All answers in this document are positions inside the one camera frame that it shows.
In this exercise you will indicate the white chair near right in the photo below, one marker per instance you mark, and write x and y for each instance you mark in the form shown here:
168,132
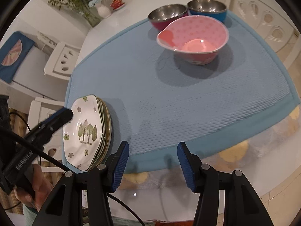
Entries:
267,18

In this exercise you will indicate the white chair far left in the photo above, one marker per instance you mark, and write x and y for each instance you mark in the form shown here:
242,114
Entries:
62,61

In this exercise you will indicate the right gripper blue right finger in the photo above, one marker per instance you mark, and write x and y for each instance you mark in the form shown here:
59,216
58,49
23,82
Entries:
204,180

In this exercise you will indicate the pink cartoon melamine bowl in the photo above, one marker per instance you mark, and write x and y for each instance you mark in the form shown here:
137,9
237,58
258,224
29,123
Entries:
195,38

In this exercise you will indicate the small hexagonal tree plate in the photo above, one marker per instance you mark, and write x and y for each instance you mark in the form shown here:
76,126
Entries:
83,134

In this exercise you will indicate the blue cloth fridge cover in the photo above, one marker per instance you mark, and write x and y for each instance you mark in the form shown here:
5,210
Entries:
13,52

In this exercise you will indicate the glass vase with green stems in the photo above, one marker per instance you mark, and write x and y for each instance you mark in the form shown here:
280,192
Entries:
79,7

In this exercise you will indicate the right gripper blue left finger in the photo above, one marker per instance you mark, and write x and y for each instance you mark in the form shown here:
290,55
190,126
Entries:
104,179

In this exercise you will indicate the round blue leaf plate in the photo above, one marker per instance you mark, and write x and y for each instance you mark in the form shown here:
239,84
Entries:
108,133

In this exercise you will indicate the magenta steel bowl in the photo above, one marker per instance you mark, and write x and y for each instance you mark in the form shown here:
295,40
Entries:
161,17

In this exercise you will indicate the blue steel bowl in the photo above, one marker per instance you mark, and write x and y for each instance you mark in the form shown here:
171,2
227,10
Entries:
211,8

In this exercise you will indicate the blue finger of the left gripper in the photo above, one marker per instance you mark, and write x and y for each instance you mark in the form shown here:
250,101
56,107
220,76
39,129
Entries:
41,134
57,117

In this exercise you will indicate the white chair near left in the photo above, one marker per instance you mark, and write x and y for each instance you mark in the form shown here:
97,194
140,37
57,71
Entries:
41,109

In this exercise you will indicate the light blue waffle mat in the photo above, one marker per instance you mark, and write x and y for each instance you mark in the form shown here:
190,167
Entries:
157,100

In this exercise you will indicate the person's left hand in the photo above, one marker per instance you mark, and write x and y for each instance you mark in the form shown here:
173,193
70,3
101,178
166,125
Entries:
41,186

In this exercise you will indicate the white refrigerator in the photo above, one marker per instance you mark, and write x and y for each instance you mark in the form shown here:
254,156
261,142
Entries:
30,78

